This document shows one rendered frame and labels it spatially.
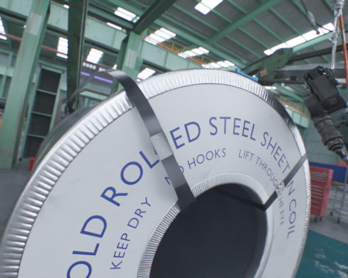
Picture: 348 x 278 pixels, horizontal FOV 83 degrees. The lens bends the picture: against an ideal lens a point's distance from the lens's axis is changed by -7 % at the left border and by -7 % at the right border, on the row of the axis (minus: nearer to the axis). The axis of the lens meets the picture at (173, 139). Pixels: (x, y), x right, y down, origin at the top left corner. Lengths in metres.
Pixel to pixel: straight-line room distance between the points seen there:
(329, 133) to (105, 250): 0.73
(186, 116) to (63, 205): 0.35
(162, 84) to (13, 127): 4.70
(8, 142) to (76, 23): 4.07
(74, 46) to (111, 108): 0.98
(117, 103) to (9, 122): 4.69
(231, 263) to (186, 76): 0.80
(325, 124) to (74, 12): 1.21
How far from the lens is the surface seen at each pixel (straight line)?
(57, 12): 15.86
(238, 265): 1.03
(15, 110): 5.11
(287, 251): 1.13
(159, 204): 0.56
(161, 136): 0.46
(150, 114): 0.46
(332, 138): 0.80
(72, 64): 1.53
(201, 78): 0.60
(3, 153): 5.17
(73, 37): 1.38
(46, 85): 6.92
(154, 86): 0.52
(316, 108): 0.84
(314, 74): 0.92
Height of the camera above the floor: 1.10
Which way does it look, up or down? 2 degrees up
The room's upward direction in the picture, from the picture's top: 11 degrees clockwise
